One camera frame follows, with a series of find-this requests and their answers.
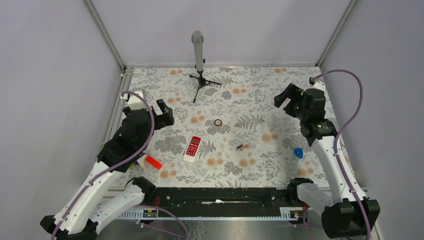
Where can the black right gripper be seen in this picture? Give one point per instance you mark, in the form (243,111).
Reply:
(292,92)

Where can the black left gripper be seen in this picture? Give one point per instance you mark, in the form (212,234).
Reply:
(166,119)

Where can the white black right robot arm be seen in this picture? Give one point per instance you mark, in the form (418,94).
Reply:
(348,212)

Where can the black tripod mic stand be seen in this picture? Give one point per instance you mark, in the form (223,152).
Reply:
(202,82)

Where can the white block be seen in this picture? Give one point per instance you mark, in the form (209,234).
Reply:
(141,161)

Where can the small round tape roll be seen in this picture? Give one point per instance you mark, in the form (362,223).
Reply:
(218,122)

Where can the blue plastic piece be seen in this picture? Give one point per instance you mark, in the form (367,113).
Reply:
(298,152)

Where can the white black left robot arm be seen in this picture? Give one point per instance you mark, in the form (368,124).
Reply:
(83,217)

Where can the grey microphone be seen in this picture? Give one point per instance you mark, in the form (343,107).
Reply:
(197,40)

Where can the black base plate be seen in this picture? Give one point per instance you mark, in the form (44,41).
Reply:
(197,200)

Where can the red block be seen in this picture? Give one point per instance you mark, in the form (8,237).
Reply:
(153,162)

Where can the white red remote control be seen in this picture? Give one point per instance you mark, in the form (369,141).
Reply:
(192,150)

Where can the floral table mat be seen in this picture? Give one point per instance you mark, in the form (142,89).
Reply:
(244,102)

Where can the slotted cable duct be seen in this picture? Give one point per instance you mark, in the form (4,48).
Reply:
(250,214)

